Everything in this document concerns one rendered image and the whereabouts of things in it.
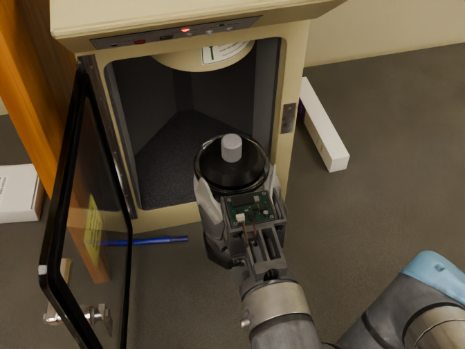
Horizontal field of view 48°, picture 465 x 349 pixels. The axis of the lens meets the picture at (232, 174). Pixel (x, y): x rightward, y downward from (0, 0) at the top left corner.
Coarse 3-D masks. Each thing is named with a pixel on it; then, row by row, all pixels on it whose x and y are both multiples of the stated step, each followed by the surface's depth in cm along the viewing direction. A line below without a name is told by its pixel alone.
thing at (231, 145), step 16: (208, 144) 75; (224, 144) 69; (240, 144) 70; (208, 160) 72; (224, 160) 72; (240, 160) 72; (256, 160) 72; (208, 176) 71; (224, 176) 70; (240, 176) 70; (256, 176) 71
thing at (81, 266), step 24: (72, 96) 62; (72, 120) 60; (96, 144) 71; (96, 168) 70; (72, 192) 58; (96, 192) 70; (48, 216) 52; (72, 216) 58; (96, 216) 69; (120, 216) 87; (48, 240) 50; (72, 240) 57; (96, 240) 69; (120, 240) 86; (72, 264) 57; (96, 264) 68; (120, 264) 85; (48, 288) 49; (72, 288) 56; (96, 288) 68; (120, 288) 84; (120, 312) 83; (96, 336) 66; (120, 336) 82
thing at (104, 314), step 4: (100, 304) 65; (104, 304) 65; (100, 308) 65; (104, 308) 65; (92, 312) 64; (96, 312) 65; (100, 312) 64; (104, 312) 65; (108, 312) 65; (92, 316) 64; (96, 316) 65; (100, 316) 65; (104, 316) 64; (108, 316) 65; (92, 320) 64; (96, 320) 65; (100, 320) 65; (104, 320) 64; (108, 320) 65; (112, 320) 69; (92, 324) 64; (104, 324) 65; (108, 324) 66; (112, 324) 69; (108, 328) 66; (112, 328) 69
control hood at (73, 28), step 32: (64, 0) 54; (96, 0) 54; (128, 0) 54; (160, 0) 54; (192, 0) 54; (224, 0) 54; (256, 0) 54; (288, 0) 54; (320, 0) 55; (64, 32) 51; (96, 32) 52; (128, 32) 55
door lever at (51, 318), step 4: (48, 304) 65; (48, 308) 65; (52, 308) 65; (48, 312) 65; (52, 312) 65; (56, 312) 65; (44, 316) 65; (48, 316) 64; (52, 316) 64; (56, 316) 64; (44, 320) 64; (48, 320) 64; (52, 320) 64; (56, 320) 64; (60, 320) 64; (48, 324) 65; (52, 324) 65; (56, 324) 65
